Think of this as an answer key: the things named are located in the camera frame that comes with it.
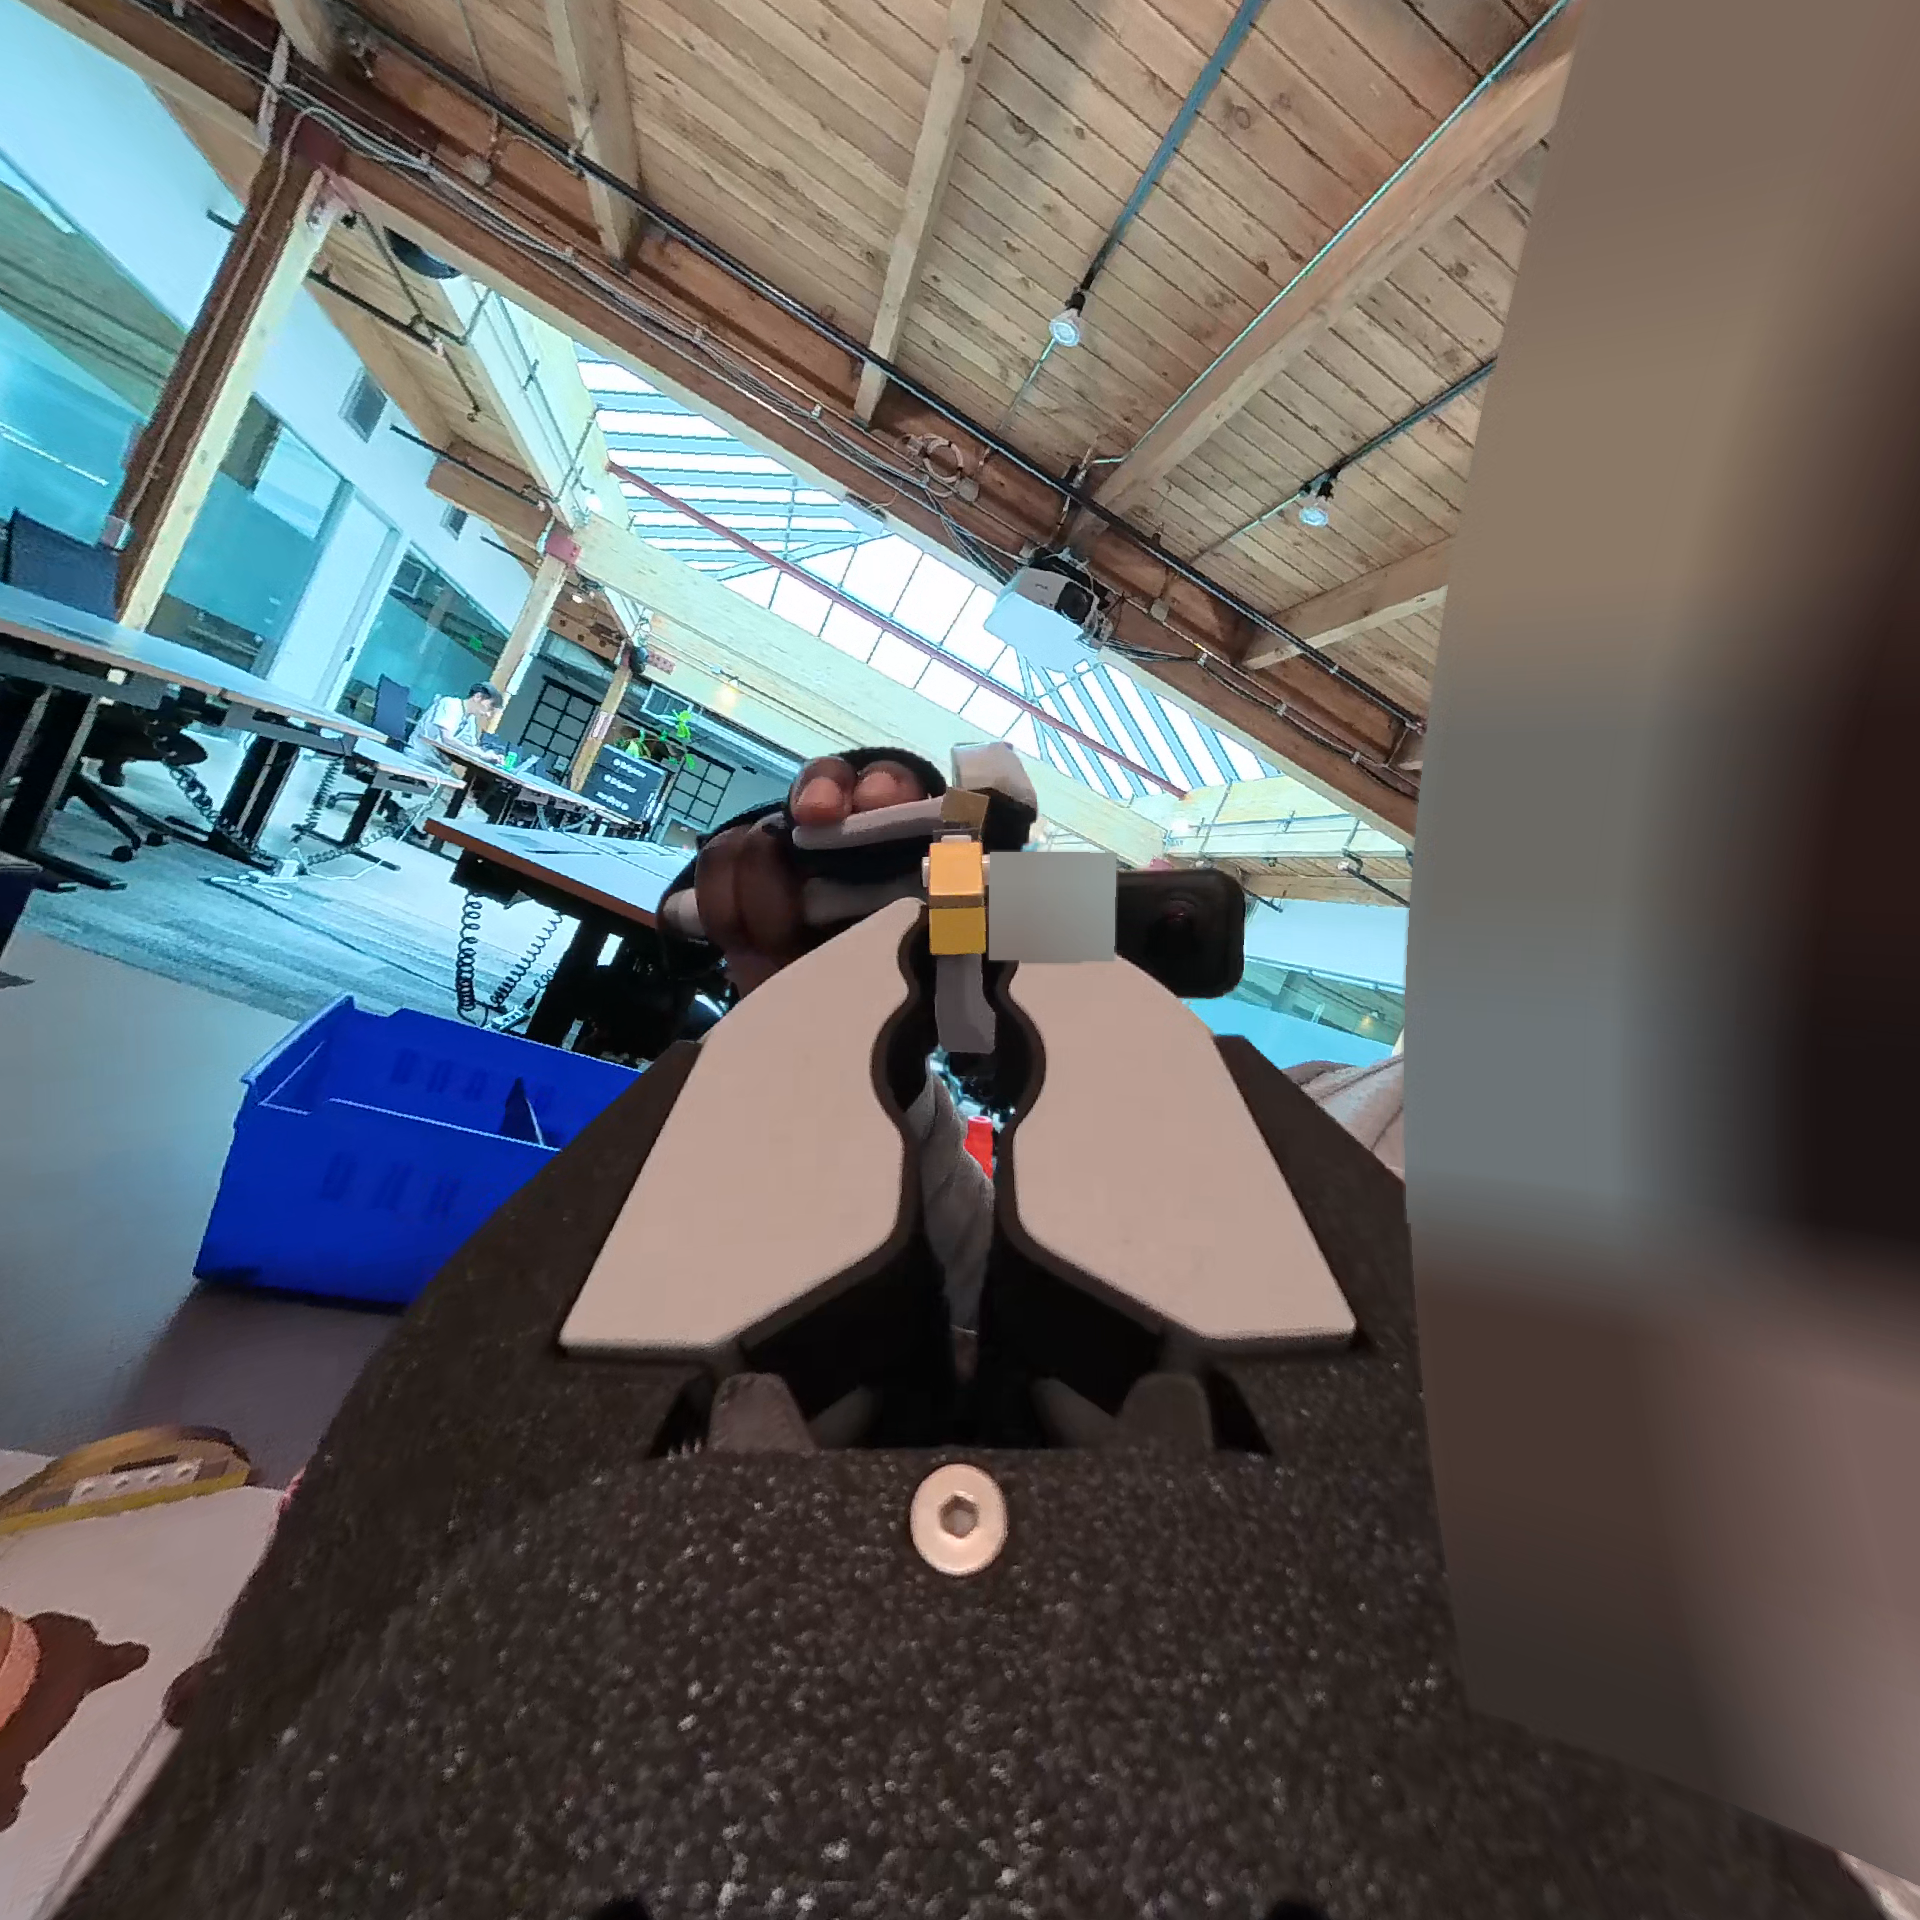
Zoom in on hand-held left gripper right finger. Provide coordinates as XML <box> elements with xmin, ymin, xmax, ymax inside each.
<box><xmin>989</xmin><ymin>947</ymin><xmax>1364</xmax><ymax>1412</ymax></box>

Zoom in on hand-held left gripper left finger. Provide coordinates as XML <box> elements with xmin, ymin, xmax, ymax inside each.
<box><xmin>561</xmin><ymin>894</ymin><xmax>937</xmax><ymax>1376</ymax></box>

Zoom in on white yellow brick strip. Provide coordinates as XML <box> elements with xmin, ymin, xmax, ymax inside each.
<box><xmin>922</xmin><ymin>838</ymin><xmax>998</xmax><ymax>961</ymax></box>

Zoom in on gold curved brick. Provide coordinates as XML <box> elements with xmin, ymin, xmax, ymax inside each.
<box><xmin>0</xmin><ymin>1425</ymin><xmax>259</xmax><ymax>1538</ymax></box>

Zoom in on person's right hand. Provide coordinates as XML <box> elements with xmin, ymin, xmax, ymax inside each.
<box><xmin>660</xmin><ymin>749</ymin><xmax>956</xmax><ymax>967</ymax></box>

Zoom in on white ceiling projector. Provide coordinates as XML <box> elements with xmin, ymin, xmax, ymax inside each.
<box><xmin>987</xmin><ymin>550</ymin><xmax>1111</xmax><ymax>665</ymax></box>

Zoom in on blue plastic bin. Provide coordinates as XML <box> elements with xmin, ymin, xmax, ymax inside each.
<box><xmin>196</xmin><ymin>996</ymin><xmax>650</xmax><ymax>1310</ymax></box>

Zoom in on background office desks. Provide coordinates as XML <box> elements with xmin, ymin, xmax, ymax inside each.
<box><xmin>0</xmin><ymin>585</ymin><xmax>737</xmax><ymax>1037</ymax></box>

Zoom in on white instruction booklet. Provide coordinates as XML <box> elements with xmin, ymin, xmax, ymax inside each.
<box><xmin>0</xmin><ymin>1451</ymin><xmax>287</xmax><ymax>1920</ymax></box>

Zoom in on black office chair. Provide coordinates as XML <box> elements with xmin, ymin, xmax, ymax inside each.
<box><xmin>0</xmin><ymin>510</ymin><xmax>217</xmax><ymax>872</ymax></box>

